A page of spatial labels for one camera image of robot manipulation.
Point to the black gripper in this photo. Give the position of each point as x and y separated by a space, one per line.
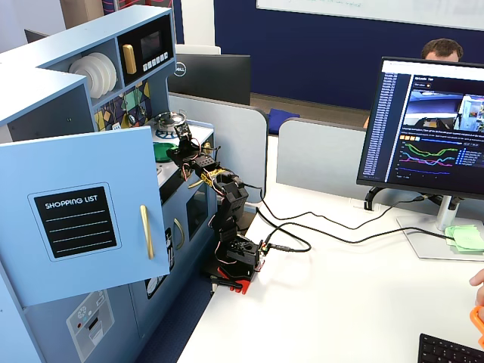
177 154

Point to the green container lid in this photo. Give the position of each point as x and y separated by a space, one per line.
163 151

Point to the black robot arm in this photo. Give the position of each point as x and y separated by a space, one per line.
234 196

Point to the steel pot lid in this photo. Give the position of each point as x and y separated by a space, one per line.
170 116

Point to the operator hand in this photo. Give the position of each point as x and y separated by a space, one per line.
480 278

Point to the steel toy pot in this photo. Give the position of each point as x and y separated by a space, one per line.
166 126

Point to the blue shopping list fridge door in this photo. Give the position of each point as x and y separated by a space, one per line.
125 159

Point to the steel toy spoon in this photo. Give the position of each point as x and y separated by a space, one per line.
143 111

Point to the steel toy ladle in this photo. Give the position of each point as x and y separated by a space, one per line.
131 119

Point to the grey desk divider panel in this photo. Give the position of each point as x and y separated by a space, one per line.
234 132
317 159

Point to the steel toy slotted spatula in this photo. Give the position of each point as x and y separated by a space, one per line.
116 127

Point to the blue oven door with window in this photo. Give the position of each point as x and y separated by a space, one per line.
197 215

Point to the black Dell monitor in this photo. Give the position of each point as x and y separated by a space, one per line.
219 79

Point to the white toy plate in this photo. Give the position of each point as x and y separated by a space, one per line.
113 73
81 75
104 75

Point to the blue cushion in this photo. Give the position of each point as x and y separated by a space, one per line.
283 114

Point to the black toy microwave door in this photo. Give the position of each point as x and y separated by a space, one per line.
151 26

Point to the red table clamp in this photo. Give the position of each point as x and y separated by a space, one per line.
246 287

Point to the blue wooden toy kitchen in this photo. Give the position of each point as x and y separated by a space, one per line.
45 56

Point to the brown wooden cabinet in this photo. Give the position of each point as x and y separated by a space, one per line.
81 13

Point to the black chair back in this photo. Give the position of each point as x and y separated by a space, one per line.
32 37

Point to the blue ice dispenser freezer door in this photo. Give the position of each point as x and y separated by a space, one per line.
49 332

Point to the white whiteboard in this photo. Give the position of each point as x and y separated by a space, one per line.
378 9

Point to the computer monitor with graphs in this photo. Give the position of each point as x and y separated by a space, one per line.
435 125

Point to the silver monitor stand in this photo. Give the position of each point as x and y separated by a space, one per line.
446 215

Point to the man with brown hair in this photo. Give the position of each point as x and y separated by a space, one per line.
442 49

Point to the green sticky note pads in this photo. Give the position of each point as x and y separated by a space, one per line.
467 236

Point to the black keyboard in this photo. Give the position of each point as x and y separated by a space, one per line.
446 351

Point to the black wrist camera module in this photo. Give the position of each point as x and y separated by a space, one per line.
182 131

